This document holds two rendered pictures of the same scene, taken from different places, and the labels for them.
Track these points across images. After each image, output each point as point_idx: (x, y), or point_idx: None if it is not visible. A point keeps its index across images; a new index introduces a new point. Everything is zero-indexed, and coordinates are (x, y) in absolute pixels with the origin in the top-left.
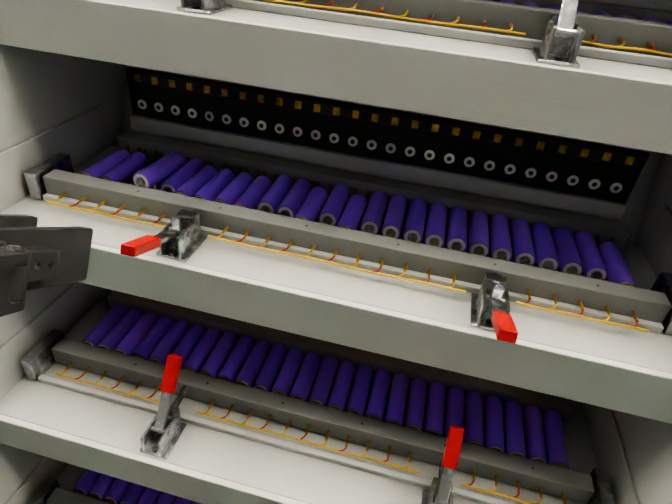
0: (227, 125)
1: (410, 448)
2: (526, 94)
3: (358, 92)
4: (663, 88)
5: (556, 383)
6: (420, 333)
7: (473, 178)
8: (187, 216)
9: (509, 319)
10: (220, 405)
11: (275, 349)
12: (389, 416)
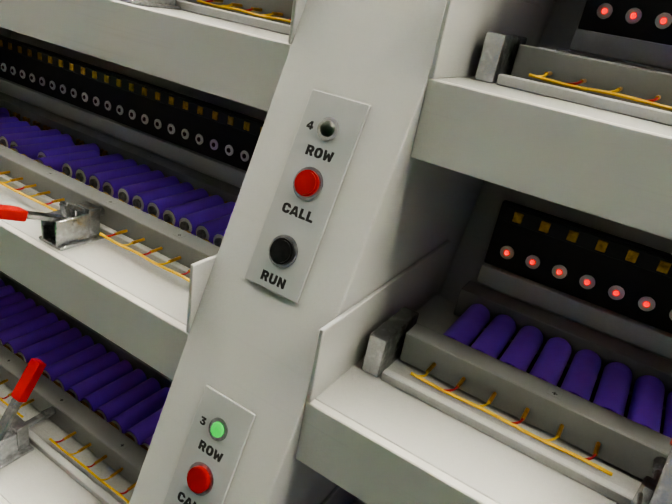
0: (43, 87)
1: (32, 394)
2: (105, 26)
3: (16, 22)
4: (182, 22)
5: (90, 312)
6: (3, 239)
7: (200, 156)
8: None
9: (9, 208)
10: None
11: (11, 294)
12: (45, 367)
